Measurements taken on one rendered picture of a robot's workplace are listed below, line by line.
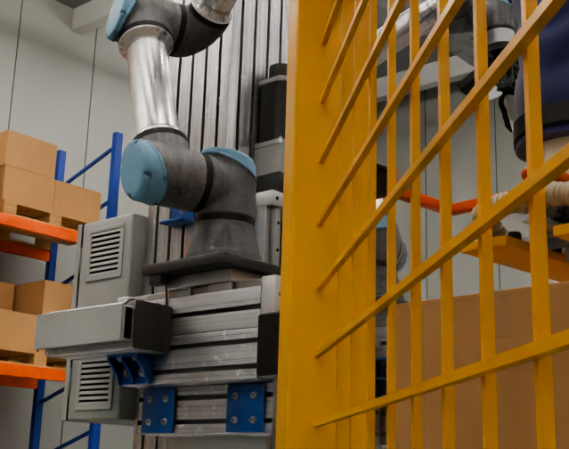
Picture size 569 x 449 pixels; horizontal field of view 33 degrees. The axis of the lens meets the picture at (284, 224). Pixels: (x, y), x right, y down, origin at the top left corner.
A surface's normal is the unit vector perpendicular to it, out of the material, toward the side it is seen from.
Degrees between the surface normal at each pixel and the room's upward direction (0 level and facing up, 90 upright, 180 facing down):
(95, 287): 90
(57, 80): 90
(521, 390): 90
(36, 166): 90
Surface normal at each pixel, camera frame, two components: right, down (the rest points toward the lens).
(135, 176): -0.82, -0.05
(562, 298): -0.71, -0.20
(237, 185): 0.50, -0.18
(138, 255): 0.76, -0.14
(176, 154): 0.50, -0.56
